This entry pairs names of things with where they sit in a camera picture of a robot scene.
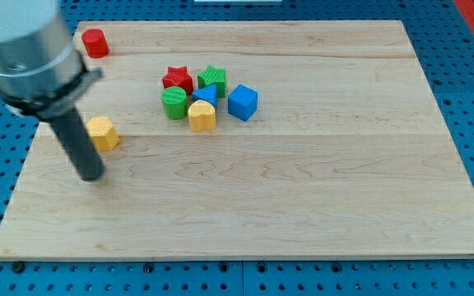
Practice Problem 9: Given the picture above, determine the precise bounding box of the blue cube block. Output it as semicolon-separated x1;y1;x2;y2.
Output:
228;85;258;122

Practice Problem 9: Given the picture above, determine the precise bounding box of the yellow heart block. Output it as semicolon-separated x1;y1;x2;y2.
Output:
188;99;216;132

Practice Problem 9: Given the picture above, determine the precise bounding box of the red cylinder block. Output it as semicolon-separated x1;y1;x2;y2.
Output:
81;28;109;58

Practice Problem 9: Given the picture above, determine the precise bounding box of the red star block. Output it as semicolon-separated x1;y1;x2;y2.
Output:
162;66;194;95

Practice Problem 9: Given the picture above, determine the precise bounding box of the green star block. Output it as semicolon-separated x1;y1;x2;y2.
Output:
197;65;226;98

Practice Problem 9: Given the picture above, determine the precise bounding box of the wooden board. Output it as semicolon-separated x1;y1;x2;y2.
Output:
0;21;474;261

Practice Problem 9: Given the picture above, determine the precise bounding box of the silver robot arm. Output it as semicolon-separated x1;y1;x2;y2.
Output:
0;1;105;182

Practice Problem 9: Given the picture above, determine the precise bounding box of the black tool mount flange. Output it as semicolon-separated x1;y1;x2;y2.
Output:
0;51;103;121

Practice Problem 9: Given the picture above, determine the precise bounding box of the green cylinder block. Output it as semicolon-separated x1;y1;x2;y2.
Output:
161;86;188;120

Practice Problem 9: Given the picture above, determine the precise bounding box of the yellow hexagon block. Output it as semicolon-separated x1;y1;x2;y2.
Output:
86;117;119;151

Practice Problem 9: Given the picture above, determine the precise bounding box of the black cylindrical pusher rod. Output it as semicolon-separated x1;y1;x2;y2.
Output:
47;108;105;182

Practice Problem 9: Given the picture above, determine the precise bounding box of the blue triangle block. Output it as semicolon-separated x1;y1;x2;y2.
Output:
192;85;217;109

